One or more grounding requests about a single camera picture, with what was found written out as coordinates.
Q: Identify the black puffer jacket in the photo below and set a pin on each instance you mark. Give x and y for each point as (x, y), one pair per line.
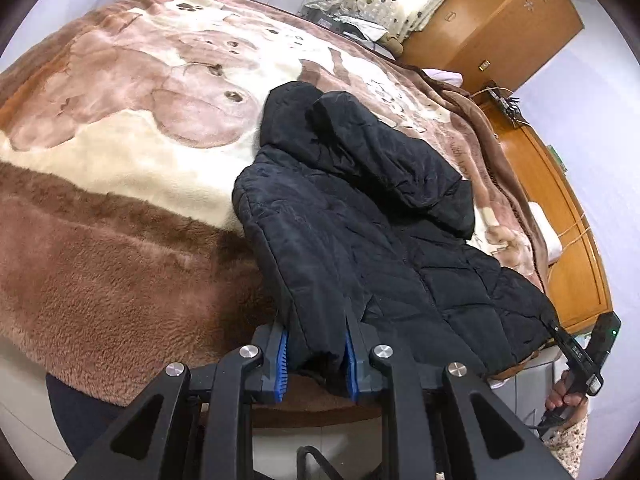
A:
(350, 240)

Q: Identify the brown printed fleece blanket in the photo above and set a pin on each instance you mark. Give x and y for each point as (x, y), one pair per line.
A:
(125, 260)

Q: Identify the brown plush toy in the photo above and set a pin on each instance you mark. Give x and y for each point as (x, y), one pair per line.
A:
(391, 42)

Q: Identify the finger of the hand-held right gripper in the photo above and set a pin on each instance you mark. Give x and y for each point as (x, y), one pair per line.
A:
(556, 330)

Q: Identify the power strip with chargers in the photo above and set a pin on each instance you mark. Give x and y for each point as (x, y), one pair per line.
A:
(505, 102)

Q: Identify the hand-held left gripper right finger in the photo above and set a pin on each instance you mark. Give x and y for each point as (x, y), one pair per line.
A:
(351, 370)

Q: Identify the wooden bed headboard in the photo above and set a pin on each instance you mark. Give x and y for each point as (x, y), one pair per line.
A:
(565, 240)

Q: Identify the wooden wardrobe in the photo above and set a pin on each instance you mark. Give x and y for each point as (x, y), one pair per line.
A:
(500, 25)

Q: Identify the person's right hand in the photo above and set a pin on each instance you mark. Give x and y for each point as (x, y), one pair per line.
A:
(562, 395)

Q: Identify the wall light switch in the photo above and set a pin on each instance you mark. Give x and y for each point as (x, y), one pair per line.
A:
(483, 65)

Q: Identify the person's dark trousers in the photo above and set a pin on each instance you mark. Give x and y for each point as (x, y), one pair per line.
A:
(85, 415)

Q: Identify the white foam pillow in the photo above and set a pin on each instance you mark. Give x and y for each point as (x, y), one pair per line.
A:
(545, 232)

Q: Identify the white folded cloth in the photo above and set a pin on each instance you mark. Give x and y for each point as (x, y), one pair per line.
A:
(445, 76)

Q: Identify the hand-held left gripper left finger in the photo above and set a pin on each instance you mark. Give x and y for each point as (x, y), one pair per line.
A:
(280, 365)

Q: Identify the green packet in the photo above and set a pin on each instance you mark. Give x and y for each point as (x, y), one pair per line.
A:
(557, 158)

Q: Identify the dark storage box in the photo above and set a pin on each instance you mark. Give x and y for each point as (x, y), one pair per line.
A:
(325, 17)

